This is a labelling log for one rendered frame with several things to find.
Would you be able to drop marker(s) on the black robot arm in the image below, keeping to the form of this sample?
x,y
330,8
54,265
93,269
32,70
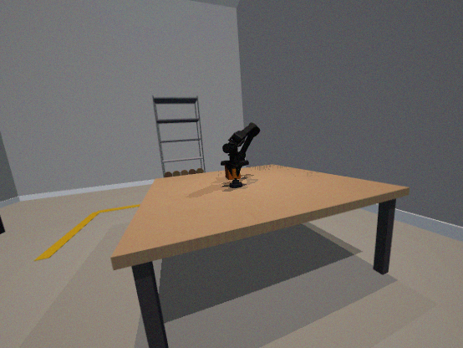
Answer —
x,y
238,138

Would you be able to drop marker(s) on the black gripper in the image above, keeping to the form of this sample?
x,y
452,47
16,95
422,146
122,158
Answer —
x,y
234,160

